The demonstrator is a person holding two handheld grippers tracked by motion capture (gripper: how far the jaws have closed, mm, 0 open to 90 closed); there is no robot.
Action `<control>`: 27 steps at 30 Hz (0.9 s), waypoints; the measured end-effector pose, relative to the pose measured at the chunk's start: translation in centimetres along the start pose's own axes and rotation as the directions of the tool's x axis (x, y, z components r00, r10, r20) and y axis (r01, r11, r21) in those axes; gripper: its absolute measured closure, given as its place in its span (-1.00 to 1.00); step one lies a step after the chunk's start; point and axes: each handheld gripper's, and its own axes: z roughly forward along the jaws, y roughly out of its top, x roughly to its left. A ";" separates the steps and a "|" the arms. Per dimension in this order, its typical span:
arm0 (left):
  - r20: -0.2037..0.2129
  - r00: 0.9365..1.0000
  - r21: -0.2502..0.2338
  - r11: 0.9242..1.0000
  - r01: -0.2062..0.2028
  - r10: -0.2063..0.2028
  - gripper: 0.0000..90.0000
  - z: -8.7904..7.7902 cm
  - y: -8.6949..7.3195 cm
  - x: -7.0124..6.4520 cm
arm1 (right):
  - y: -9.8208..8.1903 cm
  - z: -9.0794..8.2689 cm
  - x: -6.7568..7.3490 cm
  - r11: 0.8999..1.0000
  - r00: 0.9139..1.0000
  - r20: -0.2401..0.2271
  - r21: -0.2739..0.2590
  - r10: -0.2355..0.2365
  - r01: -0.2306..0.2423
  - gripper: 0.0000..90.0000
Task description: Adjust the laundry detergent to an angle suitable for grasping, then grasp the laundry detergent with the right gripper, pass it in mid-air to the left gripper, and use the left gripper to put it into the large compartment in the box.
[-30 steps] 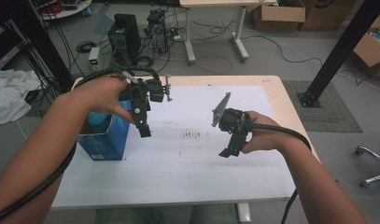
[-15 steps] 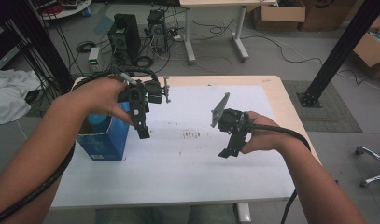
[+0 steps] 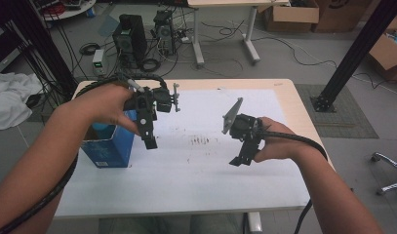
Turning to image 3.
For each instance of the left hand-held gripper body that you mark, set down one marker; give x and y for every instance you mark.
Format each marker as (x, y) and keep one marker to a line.
(162, 99)

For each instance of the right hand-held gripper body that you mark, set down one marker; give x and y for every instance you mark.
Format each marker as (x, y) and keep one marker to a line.
(246, 126)

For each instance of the blue cardboard box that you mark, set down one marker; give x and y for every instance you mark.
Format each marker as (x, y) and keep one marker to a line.
(105, 154)

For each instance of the person's right hand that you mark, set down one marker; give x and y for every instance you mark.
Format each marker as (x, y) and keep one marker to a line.
(279, 146)

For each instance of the person's left hand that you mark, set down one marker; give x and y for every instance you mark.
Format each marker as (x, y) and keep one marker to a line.
(101, 105)

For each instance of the light wooden table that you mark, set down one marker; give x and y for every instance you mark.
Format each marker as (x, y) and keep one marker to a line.
(218, 84)

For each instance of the white power strip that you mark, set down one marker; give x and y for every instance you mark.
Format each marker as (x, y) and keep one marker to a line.
(185, 39)

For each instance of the white table mat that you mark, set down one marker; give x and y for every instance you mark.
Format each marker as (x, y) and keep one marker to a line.
(186, 188)

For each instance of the open-sided computer tower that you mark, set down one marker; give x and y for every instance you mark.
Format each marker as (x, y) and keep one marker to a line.
(165, 32)

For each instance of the black computer tower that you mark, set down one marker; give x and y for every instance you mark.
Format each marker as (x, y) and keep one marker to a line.
(134, 35)

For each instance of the white power supply unit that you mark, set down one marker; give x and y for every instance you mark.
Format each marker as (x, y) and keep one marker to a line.
(98, 61)

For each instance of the grey floor mat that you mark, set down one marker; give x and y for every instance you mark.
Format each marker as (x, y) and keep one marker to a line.
(355, 123)

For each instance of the white-legged desk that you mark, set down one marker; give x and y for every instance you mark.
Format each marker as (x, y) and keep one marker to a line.
(218, 2)

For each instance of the small open cardboard box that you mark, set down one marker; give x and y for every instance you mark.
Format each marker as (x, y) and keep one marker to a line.
(293, 14)

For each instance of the round white table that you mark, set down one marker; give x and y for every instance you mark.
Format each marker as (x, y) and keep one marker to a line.
(72, 12)

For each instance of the black metal stand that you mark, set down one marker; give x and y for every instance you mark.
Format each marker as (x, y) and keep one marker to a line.
(40, 39)

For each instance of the chrome chair base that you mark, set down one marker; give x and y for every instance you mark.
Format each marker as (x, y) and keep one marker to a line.
(389, 162)

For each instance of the white cloth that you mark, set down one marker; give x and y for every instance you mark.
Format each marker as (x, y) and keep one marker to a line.
(7, 97)

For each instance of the large closed cardboard box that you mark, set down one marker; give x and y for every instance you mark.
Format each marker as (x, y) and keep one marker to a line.
(342, 16)

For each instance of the cardboard box with teal contents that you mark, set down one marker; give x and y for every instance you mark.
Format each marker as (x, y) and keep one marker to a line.
(386, 52)

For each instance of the dark shelf unit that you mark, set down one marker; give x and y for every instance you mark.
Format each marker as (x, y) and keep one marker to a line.
(4, 48)

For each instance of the black metal post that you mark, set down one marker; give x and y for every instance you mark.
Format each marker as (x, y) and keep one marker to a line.
(365, 42)

